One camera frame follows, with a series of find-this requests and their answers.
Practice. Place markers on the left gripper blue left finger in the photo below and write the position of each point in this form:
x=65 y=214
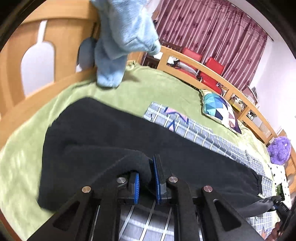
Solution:
x=133 y=186

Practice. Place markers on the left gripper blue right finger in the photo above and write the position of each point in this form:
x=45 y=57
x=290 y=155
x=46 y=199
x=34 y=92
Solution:
x=159 y=179

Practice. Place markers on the black pants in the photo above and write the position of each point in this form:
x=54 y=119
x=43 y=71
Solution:
x=82 y=148

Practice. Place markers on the person right hand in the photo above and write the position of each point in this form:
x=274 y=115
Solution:
x=275 y=234

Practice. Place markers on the phone on dotted pillow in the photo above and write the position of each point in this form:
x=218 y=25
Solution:
x=279 y=192

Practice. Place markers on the grey checked quilt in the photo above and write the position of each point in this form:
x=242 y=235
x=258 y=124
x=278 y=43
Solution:
x=195 y=154

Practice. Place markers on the white dotted pillow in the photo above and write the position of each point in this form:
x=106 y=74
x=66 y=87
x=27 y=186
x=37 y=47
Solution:
x=279 y=177

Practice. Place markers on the purple plush toy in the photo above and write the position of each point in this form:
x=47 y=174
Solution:
x=279 y=150

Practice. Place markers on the colourful geometric pillow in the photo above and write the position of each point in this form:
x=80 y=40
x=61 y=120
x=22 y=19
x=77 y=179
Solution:
x=218 y=109

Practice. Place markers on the green fleece bed sheet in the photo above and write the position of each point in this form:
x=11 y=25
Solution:
x=86 y=130

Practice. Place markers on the dark wooden chair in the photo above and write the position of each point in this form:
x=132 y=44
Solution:
x=153 y=61

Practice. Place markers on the red chair left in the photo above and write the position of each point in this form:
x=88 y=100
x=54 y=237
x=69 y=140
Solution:
x=186 y=68

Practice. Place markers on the light blue fleece garment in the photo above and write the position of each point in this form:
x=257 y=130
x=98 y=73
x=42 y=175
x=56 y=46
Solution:
x=125 y=27

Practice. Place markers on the maroon curtain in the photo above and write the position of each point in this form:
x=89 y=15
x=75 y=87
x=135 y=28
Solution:
x=216 y=29

